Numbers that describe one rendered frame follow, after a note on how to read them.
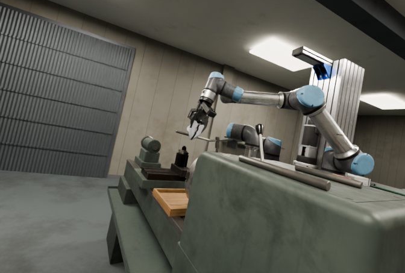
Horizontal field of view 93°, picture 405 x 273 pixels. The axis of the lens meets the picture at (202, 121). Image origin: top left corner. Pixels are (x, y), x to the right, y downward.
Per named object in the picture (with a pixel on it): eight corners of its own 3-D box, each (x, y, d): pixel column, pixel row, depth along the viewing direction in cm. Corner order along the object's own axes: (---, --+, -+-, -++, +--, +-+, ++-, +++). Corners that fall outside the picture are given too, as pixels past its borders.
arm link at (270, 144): (277, 155, 150) (280, 138, 151) (261, 151, 158) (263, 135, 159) (281, 155, 159) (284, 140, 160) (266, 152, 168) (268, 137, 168)
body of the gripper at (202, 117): (197, 125, 100) (206, 104, 102) (207, 125, 93) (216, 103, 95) (185, 118, 96) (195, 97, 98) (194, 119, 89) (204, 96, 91)
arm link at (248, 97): (297, 94, 119) (219, 88, 117) (308, 90, 108) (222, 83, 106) (296, 112, 118) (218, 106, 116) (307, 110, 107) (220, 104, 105)
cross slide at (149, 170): (199, 181, 154) (200, 176, 154) (146, 179, 131) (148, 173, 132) (188, 175, 169) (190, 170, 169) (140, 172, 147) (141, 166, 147)
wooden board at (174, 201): (223, 213, 116) (225, 207, 116) (169, 217, 98) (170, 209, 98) (199, 194, 142) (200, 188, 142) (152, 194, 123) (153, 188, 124)
